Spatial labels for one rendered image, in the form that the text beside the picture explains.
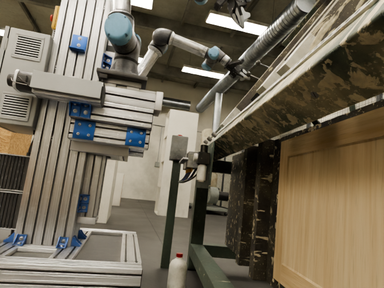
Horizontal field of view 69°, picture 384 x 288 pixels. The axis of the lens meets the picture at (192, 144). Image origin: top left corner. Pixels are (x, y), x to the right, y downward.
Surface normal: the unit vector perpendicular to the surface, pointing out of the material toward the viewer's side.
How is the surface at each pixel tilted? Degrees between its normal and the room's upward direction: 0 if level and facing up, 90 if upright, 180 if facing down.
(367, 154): 90
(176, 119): 90
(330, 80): 146
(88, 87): 90
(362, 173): 90
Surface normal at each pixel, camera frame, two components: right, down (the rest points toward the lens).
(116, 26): 0.00, -0.03
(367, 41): -0.64, 0.75
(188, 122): 0.22, -0.13
